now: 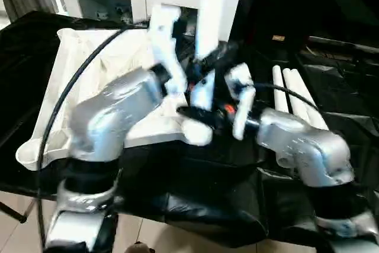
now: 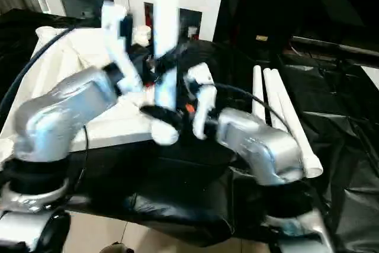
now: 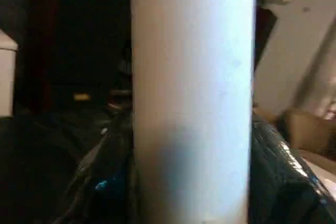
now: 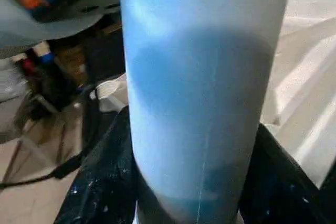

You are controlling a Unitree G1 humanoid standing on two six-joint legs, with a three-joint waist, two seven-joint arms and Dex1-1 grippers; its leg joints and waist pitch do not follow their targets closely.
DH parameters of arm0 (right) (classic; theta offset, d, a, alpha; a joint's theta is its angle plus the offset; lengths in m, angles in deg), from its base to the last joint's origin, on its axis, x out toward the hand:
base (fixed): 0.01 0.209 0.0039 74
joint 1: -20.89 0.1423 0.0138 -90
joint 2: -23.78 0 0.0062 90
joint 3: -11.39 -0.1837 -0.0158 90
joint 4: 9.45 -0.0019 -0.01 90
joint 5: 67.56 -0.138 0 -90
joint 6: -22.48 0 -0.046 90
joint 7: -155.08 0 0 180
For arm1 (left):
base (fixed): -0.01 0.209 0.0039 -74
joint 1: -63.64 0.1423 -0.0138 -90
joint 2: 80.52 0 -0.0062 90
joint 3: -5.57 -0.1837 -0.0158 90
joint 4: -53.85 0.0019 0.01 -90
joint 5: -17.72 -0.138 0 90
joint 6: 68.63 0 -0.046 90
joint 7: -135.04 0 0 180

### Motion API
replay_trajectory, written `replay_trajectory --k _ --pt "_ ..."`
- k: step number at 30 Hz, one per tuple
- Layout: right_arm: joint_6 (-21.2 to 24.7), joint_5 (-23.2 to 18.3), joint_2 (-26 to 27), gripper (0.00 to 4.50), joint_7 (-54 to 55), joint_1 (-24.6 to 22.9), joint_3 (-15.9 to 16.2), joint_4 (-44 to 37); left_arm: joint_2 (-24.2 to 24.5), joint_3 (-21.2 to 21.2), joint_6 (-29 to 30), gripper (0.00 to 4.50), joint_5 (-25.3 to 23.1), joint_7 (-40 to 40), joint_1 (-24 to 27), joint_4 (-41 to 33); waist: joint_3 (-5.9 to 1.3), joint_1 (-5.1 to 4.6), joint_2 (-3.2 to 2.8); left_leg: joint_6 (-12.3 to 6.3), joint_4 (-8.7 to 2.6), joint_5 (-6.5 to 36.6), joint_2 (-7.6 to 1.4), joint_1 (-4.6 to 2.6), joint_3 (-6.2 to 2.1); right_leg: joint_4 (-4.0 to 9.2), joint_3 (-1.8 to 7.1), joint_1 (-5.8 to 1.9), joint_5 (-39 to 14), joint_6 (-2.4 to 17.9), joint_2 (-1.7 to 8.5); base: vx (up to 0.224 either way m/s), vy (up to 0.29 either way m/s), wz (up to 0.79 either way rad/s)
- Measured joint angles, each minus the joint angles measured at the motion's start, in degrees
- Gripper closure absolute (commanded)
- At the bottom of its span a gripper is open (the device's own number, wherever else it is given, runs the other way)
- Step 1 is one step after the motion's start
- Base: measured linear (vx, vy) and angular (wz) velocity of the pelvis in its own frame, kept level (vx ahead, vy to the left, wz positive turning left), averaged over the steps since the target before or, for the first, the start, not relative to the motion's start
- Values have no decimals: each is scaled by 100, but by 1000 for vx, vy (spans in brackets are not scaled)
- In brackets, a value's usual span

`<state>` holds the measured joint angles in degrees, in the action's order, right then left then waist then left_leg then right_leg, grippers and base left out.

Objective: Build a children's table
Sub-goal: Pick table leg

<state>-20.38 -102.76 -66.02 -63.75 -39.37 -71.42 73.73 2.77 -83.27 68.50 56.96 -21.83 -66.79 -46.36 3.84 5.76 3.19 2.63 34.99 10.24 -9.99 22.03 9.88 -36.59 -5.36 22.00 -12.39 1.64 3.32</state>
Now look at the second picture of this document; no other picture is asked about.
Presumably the dark rounded robot body part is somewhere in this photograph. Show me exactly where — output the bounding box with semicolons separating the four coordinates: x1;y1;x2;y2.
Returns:
100;242;134;253

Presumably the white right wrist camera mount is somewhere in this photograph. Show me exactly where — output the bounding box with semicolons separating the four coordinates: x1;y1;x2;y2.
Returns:
185;63;217;140

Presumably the black horizontal bar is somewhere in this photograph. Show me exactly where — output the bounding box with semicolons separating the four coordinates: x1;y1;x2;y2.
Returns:
291;36;379;67

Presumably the white flat board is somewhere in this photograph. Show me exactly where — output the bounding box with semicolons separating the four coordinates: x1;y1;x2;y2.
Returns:
362;65;379;88

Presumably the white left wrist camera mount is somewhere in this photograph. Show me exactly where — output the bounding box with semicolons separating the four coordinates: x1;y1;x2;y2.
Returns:
100;1;143;94

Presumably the thin black cable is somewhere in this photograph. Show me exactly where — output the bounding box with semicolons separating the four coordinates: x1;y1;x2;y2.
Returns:
75;124;90;190

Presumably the black glossy mat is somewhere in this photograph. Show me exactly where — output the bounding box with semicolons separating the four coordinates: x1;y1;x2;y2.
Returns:
0;8;379;253

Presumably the white plastic table leg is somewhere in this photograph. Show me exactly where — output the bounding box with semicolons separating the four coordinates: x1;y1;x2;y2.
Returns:
262;68;290;131
150;0;181;147
269;68;324;178
252;65;264;116

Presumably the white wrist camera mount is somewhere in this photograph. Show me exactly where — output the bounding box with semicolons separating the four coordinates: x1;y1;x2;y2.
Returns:
185;63;217;140
100;1;143;94

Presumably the white plastic stool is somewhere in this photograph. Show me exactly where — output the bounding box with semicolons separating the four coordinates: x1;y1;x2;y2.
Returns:
0;26;166;165

